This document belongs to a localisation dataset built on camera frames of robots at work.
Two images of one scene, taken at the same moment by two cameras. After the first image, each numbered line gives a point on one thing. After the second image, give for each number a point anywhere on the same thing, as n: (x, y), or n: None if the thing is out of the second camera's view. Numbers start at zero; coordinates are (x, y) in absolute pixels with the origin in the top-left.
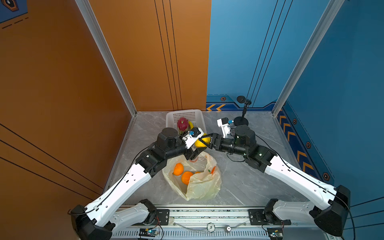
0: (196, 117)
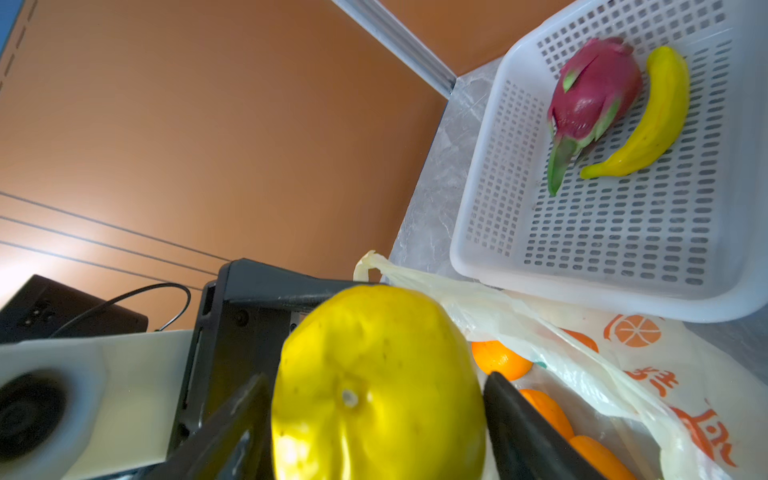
0: (685, 234)
